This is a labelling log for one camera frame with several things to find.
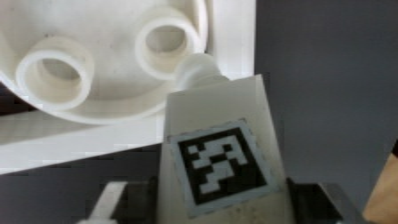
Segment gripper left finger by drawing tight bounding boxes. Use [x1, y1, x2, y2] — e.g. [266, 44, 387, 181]
[76, 180, 156, 224]

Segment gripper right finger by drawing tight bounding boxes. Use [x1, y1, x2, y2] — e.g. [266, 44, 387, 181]
[286, 178, 367, 224]

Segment white round stool seat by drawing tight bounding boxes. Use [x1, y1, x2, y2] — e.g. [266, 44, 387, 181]
[0, 0, 209, 125]

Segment white U-shaped fence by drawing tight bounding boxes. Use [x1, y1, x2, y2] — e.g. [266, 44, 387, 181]
[0, 0, 255, 175]

